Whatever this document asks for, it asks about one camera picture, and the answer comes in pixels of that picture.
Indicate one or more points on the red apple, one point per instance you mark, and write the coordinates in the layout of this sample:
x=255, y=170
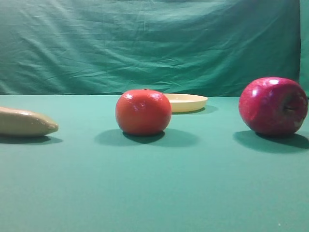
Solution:
x=273, y=106

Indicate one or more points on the yellow plate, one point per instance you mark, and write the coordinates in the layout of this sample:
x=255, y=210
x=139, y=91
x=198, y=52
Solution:
x=181, y=103

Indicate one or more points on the orange tangerine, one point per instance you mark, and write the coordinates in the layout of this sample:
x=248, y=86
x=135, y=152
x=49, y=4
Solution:
x=143, y=112

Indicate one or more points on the green backdrop cloth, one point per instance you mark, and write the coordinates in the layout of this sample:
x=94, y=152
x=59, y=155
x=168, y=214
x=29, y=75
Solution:
x=205, y=47

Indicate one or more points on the yellow banana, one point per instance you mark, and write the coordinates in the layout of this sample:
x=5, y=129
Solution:
x=24, y=123

